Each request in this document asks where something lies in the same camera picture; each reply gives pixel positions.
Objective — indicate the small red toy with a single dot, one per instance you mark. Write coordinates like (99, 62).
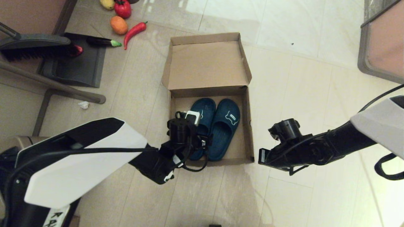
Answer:
(79, 49)

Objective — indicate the yellow toy fruit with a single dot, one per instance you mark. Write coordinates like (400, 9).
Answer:
(108, 3)

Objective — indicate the brown metal pole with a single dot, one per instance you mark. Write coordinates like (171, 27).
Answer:
(47, 82)

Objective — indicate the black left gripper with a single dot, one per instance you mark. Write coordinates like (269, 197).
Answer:
(187, 151)

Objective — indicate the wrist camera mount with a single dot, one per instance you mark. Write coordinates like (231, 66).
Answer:
(181, 130)
(287, 129)

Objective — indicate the black broom brush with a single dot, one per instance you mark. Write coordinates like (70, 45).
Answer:
(34, 47)

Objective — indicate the orange toy fruit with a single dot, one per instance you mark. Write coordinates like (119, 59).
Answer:
(119, 25)

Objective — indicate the dark purple toy eggplant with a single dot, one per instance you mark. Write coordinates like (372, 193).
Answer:
(101, 42)

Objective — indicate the dark grey dustpan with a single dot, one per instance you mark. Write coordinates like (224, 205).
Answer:
(79, 69)

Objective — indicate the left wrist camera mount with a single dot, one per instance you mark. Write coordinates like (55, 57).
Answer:
(181, 130)

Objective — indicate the brown table grey rim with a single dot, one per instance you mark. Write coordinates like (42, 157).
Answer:
(385, 44)

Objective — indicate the crumpled white paper scrap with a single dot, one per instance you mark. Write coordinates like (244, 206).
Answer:
(84, 105)

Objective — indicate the red toy chili pepper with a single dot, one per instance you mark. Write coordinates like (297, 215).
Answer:
(134, 31)

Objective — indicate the dark round toy fruit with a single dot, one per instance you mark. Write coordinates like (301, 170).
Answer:
(133, 1)

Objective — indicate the brown table grey legs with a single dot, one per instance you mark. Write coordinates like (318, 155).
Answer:
(31, 12)

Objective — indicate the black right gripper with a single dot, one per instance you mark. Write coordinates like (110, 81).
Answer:
(290, 154)

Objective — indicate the brown plastic trash bin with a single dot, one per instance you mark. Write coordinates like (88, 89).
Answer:
(23, 140)

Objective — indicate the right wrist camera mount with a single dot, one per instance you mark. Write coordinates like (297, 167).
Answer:
(287, 129)

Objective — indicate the brown cardboard shoe box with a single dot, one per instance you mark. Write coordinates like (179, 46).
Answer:
(205, 63)

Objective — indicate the dark teal rubber slipper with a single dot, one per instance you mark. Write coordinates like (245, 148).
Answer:
(209, 118)
(225, 138)

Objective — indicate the red toy tomato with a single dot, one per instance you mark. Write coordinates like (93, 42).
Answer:
(123, 9)

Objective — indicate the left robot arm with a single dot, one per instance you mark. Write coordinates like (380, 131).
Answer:
(79, 164)

